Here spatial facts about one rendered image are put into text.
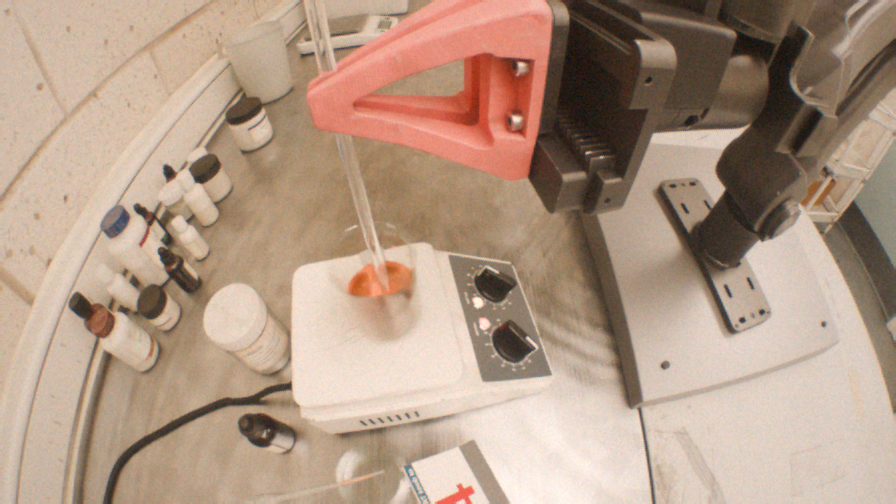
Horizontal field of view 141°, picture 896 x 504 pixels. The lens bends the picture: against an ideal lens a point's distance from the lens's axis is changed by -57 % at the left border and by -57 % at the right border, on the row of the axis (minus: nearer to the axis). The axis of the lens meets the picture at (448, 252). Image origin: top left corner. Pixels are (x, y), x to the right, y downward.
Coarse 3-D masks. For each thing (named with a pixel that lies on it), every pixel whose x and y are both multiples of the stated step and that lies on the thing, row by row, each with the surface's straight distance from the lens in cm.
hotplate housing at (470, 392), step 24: (456, 288) 29; (456, 312) 28; (456, 384) 26; (480, 384) 26; (504, 384) 28; (528, 384) 29; (336, 408) 27; (360, 408) 26; (384, 408) 26; (408, 408) 26; (432, 408) 28; (456, 408) 29; (336, 432) 32
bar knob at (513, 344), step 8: (512, 320) 28; (504, 328) 28; (512, 328) 28; (520, 328) 28; (496, 336) 28; (504, 336) 28; (512, 336) 28; (520, 336) 28; (528, 336) 28; (496, 344) 28; (504, 344) 28; (512, 344) 29; (520, 344) 28; (528, 344) 28; (536, 344) 29; (504, 352) 28; (512, 352) 29; (520, 352) 29; (528, 352) 29; (512, 360) 28; (520, 360) 29
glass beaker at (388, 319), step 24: (384, 216) 21; (336, 240) 22; (360, 240) 23; (384, 240) 23; (408, 240) 21; (336, 264) 22; (360, 264) 24; (408, 264) 24; (336, 288) 20; (408, 288) 19; (360, 312) 21; (384, 312) 21; (408, 312) 22; (384, 336) 24; (408, 336) 25
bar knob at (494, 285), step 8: (480, 272) 30; (488, 272) 30; (496, 272) 30; (480, 280) 31; (488, 280) 31; (496, 280) 30; (504, 280) 30; (512, 280) 31; (480, 288) 30; (488, 288) 31; (496, 288) 31; (504, 288) 31; (512, 288) 31; (488, 296) 30; (496, 296) 31; (504, 296) 31
